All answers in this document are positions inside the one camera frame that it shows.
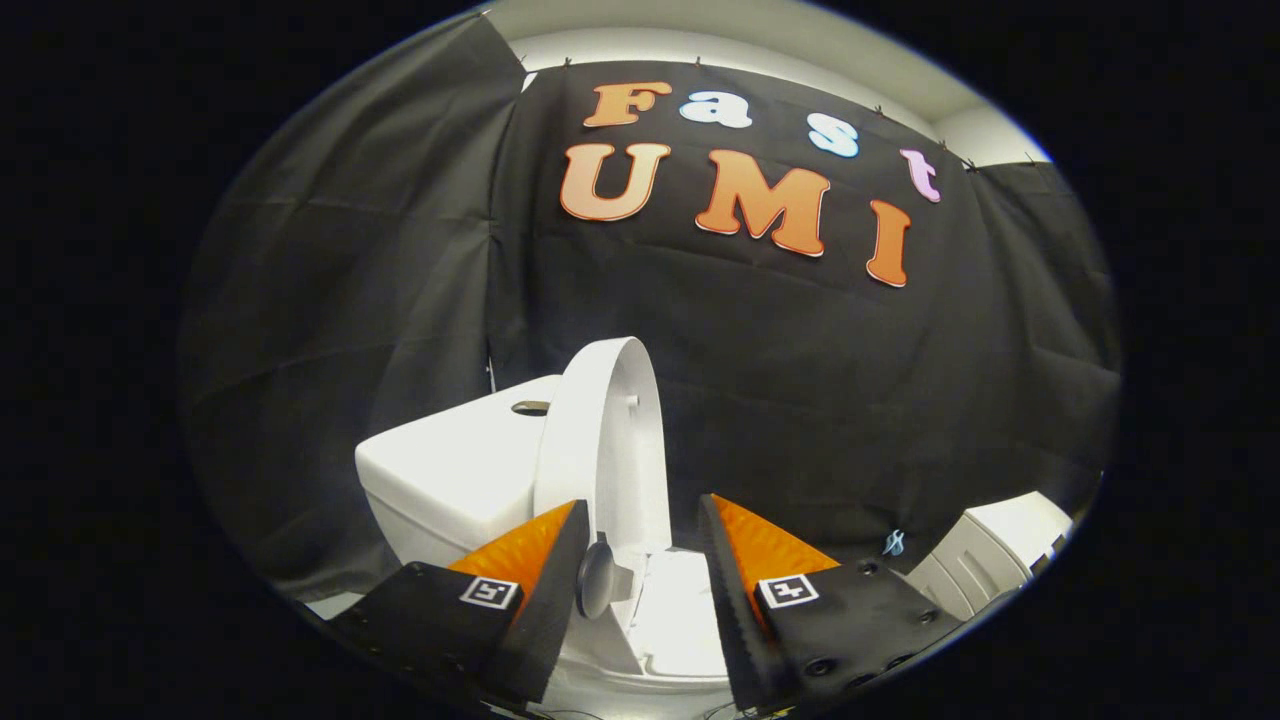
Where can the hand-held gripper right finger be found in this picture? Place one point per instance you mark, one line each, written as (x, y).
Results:
(745, 640)

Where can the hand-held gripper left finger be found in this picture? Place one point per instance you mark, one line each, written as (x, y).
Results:
(550, 620)

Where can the white toilet lid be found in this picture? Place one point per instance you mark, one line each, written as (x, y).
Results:
(610, 440)

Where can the white toilet seat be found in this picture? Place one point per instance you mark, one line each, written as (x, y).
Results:
(685, 620)

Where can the white toilet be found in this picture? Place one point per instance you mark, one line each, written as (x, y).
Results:
(450, 480)

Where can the blue plastic clip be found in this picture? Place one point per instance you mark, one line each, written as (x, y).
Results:
(894, 543)

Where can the white drawer cabinet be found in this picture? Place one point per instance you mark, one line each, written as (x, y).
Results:
(990, 555)

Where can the black backdrop cloth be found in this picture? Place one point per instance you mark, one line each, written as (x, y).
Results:
(820, 380)

